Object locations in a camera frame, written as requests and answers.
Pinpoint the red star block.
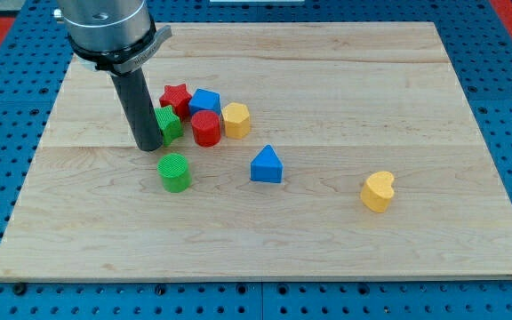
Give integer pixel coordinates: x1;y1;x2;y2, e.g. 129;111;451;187
159;84;192;121

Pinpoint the green star block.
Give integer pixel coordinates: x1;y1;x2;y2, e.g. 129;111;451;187
154;105;184;147

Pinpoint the yellow heart block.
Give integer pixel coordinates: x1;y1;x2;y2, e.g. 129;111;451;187
360;171;395;213

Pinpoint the yellow hexagon block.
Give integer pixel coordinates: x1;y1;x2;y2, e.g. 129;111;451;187
221;102;251;139

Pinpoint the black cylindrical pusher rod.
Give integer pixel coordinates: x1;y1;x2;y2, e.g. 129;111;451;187
111;68;163;151

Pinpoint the red cylinder block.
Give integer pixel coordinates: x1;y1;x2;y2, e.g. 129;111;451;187
191;110;220;147

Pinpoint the blue cube block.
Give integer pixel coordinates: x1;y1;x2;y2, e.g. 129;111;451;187
188;88;221;116

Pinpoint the blue triangle block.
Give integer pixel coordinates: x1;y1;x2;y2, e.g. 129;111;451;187
250;145;284;183

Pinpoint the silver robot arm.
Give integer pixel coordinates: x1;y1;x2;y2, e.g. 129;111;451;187
52;0;172;76

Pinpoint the light wooden board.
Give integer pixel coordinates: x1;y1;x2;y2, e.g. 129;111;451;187
0;22;512;283

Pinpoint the green cylinder block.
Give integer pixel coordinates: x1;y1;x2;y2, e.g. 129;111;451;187
157;153;191;193

